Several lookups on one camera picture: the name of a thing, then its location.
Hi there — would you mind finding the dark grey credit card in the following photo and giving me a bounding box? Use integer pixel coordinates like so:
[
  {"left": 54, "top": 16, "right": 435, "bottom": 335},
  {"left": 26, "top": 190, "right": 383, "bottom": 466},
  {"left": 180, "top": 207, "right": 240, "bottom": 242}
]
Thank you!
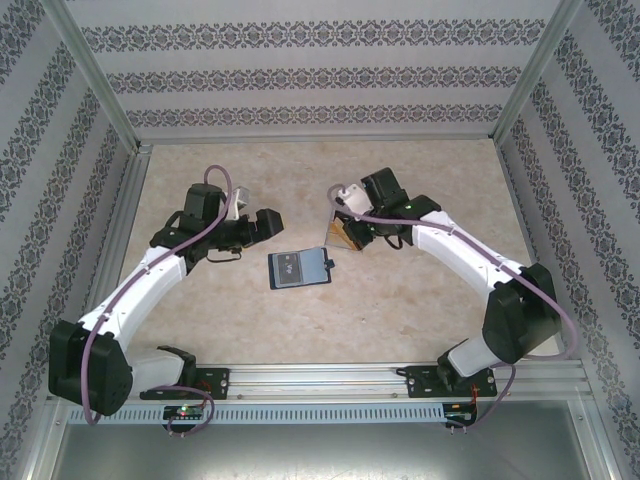
[{"left": 273, "top": 251, "right": 303, "bottom": 288}]

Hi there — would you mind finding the blue leather card holder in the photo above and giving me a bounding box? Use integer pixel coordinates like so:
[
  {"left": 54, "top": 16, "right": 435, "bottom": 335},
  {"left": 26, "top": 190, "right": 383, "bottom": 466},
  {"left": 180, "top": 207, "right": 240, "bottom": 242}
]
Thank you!
[{"left": 266, "top": 245, "right": 338, "bottom": 292}]

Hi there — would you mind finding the black controller board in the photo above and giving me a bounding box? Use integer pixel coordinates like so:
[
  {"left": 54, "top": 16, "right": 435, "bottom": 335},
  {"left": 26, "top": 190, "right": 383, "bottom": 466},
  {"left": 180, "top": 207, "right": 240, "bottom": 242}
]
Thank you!
[
  {"left": 441, "top": 407, "right": 480, "bottom": 426},
  {"left": 162, "top": 404, "right": 208, "bottom": 422}
]

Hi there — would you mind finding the grey metal sheet shelf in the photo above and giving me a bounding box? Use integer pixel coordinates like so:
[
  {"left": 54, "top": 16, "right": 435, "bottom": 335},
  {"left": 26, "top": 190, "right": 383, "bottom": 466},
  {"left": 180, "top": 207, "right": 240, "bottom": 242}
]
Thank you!
[{"left": 55, "top": 423, "right": 589, "bottom": 480}]

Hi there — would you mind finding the aluminium side rail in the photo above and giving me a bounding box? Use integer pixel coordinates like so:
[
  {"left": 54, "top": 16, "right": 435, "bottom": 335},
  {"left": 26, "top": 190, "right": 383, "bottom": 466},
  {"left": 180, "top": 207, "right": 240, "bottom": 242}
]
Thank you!
[{"left": 69, "top": 142, "right": 154, "bottom": 366}]

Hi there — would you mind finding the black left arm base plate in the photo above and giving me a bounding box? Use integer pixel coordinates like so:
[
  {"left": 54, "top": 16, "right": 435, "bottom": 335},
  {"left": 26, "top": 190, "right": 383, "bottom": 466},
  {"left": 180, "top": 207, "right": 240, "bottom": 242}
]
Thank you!
[{"left": 139, "top": 367, "right": 234, "bottom": 401}]

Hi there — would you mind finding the aluminium mounting rail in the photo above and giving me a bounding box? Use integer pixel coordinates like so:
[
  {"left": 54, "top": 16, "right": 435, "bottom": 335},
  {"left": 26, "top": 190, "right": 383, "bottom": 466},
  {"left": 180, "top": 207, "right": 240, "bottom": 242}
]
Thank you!
[{"left": 47, "top": 362, "right": 587, "bottom": 402}]

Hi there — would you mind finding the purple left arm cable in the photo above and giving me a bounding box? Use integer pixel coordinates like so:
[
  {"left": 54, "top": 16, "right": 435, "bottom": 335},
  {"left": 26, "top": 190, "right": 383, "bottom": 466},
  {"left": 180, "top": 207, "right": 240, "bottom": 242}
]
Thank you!
[{"left": 80, "top": 164, "right": 234, "bottom": 437}]

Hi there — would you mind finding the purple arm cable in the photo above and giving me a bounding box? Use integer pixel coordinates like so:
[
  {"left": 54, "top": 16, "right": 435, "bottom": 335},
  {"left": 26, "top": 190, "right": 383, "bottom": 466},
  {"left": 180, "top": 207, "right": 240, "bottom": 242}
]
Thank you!
[
  {"left": 80, "top": 164, "right": 234, "bottom": 437},
  {"left": 325, "top": 183, "right": 580, "bottom": 434}
]

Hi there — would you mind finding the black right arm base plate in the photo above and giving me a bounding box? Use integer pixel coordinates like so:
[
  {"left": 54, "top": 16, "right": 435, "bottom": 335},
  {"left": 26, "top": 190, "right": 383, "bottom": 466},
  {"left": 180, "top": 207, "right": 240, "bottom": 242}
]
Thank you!
[{"left": 404, "top": 364, "right": 499, "bottom": 399}]

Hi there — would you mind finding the slotted grey cable duct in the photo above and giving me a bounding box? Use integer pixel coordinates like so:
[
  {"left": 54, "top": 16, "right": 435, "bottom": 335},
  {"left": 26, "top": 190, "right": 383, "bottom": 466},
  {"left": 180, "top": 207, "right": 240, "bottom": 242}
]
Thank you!
[{"left": 67, "top": 402, "right": 447, "bottom": 423}]

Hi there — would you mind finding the aluminium frame post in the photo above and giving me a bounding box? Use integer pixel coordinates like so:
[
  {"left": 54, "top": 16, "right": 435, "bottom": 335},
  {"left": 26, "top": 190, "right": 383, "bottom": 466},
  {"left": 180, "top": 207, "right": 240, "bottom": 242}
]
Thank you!
[
  {"left": 491, "top": 0, "right": 585, "bottom": 143},
  {"left": 45, "top": 0, "right": 142, "bottom": 147}
]

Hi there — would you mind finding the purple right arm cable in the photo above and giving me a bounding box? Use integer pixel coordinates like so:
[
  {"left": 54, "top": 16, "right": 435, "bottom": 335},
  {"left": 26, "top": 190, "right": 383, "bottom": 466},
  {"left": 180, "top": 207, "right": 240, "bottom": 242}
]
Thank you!
[{"left": 325, "top": 183, "right": 580, "bottom": 434}]

